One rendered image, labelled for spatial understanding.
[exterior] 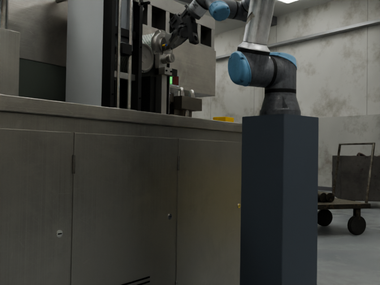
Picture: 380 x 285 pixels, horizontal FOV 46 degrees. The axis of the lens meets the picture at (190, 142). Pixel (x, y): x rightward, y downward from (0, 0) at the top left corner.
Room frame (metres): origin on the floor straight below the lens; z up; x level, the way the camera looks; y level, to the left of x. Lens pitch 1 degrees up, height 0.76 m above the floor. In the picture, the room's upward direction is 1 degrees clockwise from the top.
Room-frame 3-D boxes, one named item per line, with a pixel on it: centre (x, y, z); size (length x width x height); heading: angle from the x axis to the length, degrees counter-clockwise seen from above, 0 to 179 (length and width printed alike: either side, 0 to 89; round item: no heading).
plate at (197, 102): (2.29, 0.15, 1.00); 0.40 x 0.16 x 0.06; 52
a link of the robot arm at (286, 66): (1.66, -0.33, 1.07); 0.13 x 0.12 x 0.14; 117
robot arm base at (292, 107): (1.67, -0.33, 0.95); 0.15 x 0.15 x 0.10
